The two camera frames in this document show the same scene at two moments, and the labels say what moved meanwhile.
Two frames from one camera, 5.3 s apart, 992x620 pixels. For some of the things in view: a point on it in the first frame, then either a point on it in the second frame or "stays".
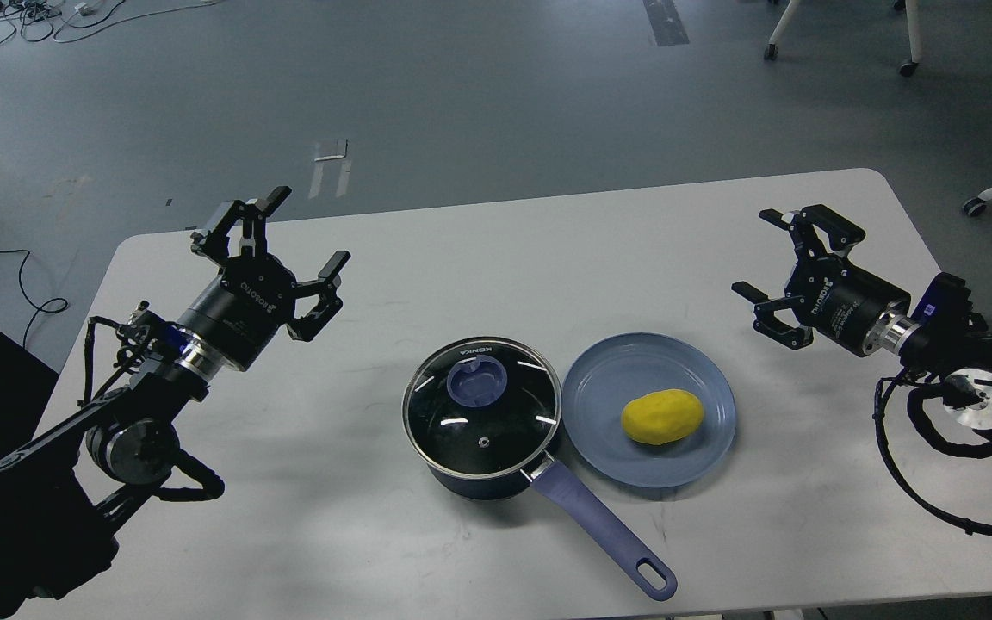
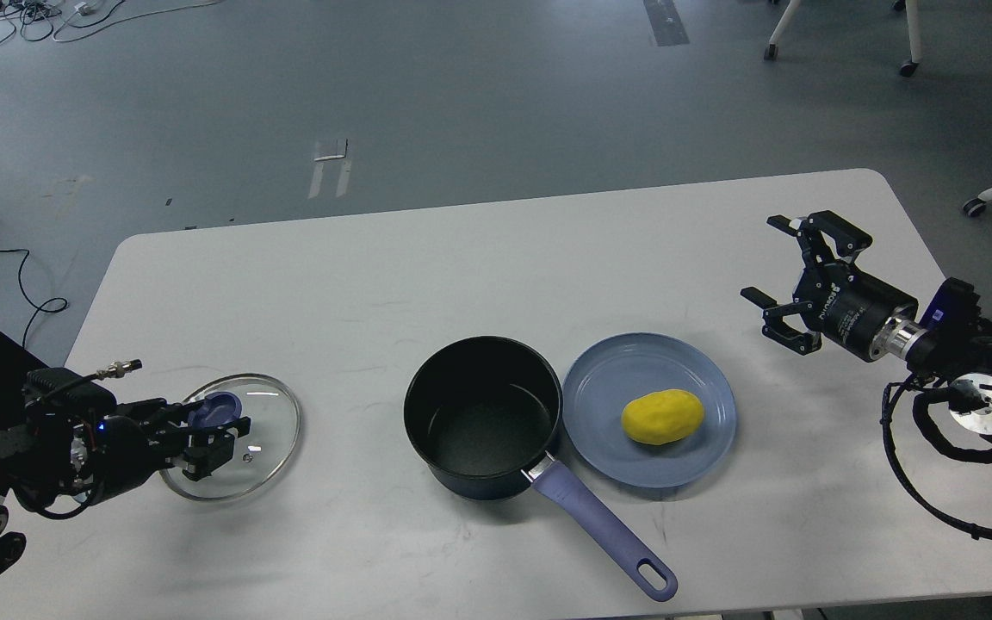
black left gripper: (237, 316) to (128, 453)
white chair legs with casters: (908, 69) stays
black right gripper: (843, 303) stays
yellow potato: (662, 417) stays
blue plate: (614, 372) stays
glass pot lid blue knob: (478, 381) to (218, 407)
